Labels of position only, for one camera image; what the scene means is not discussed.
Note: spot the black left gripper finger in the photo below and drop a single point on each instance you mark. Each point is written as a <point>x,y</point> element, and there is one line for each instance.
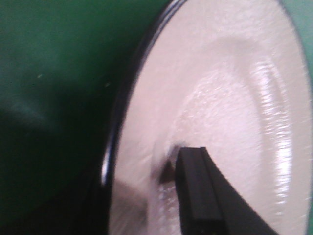
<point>208,203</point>

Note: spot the beige plate black rim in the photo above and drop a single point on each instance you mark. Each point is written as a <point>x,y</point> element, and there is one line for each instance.
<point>230,76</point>

